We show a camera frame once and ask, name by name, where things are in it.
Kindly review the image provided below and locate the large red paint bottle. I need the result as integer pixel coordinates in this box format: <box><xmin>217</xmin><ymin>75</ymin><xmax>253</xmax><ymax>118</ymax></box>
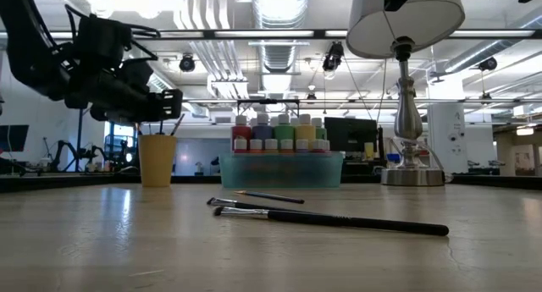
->
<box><xmin>231</xmin><ymin>115</ymin><xmax>253</xmax><ymax>140</ymax></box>

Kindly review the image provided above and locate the large blue paint bottle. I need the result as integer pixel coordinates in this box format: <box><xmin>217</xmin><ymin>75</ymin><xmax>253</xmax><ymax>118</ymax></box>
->
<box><xmin>252</xmin><ymin>113</ymin><xmax>274</xmax><ymax>140</ymax></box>

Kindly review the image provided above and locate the large green paint bottle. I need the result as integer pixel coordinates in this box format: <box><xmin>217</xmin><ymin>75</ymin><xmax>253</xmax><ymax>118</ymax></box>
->
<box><xmin>274</xmin><ymin>113</ymin><xmax>296</xmax><ymax>140</ymax></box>
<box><xmin>312</xmin><ymin>117</ymin><xmax>328</xmax><ymax>140</ymax></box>

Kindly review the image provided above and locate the large yellow paint bottle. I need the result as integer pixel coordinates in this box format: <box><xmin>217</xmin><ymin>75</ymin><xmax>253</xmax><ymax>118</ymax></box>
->
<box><xmin>295</xmin><ymin>113</ymin><xmax>317</xmax><ymax>140</ymax></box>

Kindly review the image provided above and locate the orange plastic cup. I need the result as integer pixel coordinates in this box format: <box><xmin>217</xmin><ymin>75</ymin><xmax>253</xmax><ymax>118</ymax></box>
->
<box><xmin>137</xmin><ymin>134</ymin><xmax>178</xmax><ymax>188</ymax></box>

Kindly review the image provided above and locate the silver table lamp white shade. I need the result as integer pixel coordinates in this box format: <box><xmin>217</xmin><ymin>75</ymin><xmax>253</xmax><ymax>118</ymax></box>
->
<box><xmin>346</xmin><ymin>0</ymin><xmax>466</xmax><ymax>187</ymax></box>

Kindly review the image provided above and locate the black background monitor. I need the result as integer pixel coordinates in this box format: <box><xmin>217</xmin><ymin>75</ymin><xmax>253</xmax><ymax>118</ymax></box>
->
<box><xmin>324</xmin><ymin>116</ymin><xmax>379</xmax><ymax>154</ymax></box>

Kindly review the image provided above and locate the green translucent plastic tray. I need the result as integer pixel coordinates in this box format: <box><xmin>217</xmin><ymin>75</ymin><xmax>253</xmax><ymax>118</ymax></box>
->
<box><xmin>219</xmin><ymin>151</ymin><xmax>345</xmax><ymax>189</ymax></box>

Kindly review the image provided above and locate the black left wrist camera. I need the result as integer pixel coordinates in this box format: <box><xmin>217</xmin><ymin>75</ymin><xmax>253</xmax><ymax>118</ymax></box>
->
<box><xmin>75</xmin><ymin>13</ymin><xmax>133</xmax><ymax>69</ymax></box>

